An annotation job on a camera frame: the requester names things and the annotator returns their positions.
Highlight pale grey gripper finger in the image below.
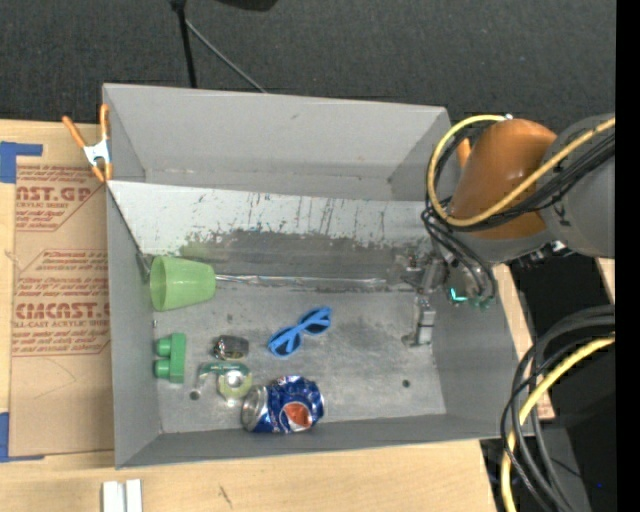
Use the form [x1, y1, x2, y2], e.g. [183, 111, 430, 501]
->
[401, 309, 437, 349]
[412, 293, 427, 342]

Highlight grey metal bin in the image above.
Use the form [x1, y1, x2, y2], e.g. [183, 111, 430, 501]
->
[101, 83, 521, 470]

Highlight blue sunglasses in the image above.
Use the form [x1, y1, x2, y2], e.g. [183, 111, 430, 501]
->
[267, 306, 334, 359]

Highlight crushed blue soda can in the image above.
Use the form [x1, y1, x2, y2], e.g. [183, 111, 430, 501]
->
[240, 374, 326, 435]

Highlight small crumpled silver metal piece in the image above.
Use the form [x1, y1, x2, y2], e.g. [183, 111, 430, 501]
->
[213, 334, 250, 361]

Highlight green plastic cup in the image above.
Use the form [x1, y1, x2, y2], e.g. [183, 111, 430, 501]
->
[148, 255, 218, 312]

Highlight green toy building block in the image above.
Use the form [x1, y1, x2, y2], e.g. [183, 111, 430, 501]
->
[153, 332, 188, 385]

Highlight brown cardboard board red print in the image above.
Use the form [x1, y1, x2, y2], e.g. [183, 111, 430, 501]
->
[0, 119, 117, 459]

